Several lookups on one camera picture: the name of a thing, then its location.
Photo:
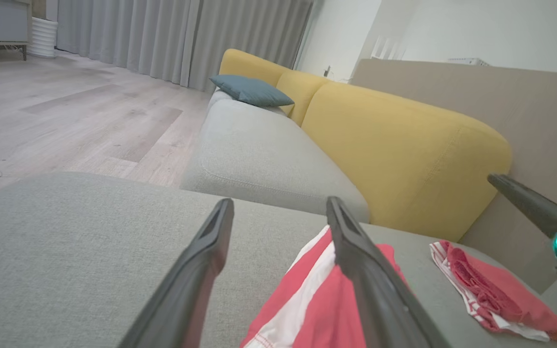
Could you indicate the red white basketball jersey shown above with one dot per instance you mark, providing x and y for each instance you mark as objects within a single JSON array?
[{"x": 501, "y": 295}]

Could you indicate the large grey sofa seat cushion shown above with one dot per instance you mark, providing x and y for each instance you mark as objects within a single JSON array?
[{"x": 65, "y": 251}]

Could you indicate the grey pleated curtain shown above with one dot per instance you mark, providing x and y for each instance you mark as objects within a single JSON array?
[{"x": 177, "y": 38}]

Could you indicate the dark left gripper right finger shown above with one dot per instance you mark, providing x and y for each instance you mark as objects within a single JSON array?
[{"x": 375, "y": 295}]

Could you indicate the white ribbed bin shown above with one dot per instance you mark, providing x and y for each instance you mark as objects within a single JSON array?
[{"x": 43, "y": 37}]

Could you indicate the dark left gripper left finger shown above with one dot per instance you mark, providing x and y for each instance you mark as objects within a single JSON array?
[{"x": 196, "y": 280}]

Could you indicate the large yellow sofa back cushion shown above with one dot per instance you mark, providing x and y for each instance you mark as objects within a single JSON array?
[{"x": 404, "y": 154}]

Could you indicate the blue grey throw pillow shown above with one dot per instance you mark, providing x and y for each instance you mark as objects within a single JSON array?
[{"x": 252, "y": 91}]

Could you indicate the red basketball shorts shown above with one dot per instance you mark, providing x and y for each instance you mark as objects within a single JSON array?
[{"x": 317, "y": 309}]

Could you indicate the white device behind sofa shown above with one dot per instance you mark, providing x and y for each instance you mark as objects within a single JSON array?
[{"x": 468, "y": 61}]

